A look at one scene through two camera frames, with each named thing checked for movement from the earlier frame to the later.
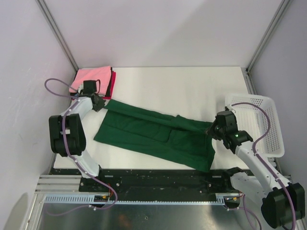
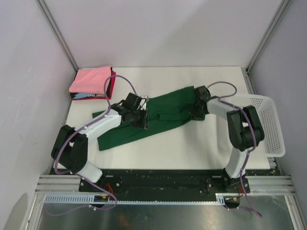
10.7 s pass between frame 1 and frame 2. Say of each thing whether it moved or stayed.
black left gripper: moved
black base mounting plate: stayed
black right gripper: moved
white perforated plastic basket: stayed
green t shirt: moved
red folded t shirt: stayed
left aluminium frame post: stayed
